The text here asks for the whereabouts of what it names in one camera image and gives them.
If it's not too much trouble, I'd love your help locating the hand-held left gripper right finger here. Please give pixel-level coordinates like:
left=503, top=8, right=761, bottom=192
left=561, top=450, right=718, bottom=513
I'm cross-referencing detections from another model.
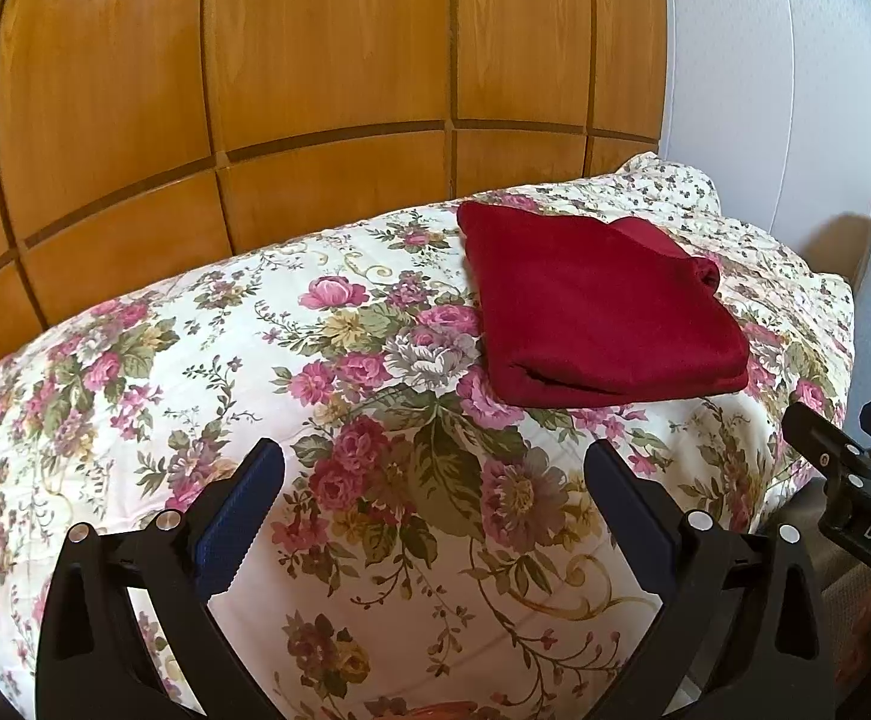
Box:
left=585, top=439, right=836, bottom=720

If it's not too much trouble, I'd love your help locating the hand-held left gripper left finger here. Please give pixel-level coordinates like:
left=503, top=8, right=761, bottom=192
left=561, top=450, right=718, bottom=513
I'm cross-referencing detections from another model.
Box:
left=34, top=437, right=288, bottom=720

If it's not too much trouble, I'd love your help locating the red garment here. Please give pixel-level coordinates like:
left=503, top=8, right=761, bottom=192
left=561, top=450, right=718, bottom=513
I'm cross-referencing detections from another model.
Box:
left=456, top=199, right=752, bottom=407

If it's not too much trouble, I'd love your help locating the floral blanket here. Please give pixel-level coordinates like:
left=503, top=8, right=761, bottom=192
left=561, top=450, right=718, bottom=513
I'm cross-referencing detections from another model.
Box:
left=0, top=154, right=857, bottom=720

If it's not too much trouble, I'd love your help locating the white padded headboard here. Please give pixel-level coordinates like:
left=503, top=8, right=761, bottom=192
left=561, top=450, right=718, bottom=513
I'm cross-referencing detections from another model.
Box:
left=656, top=0, right=871, bottom=286

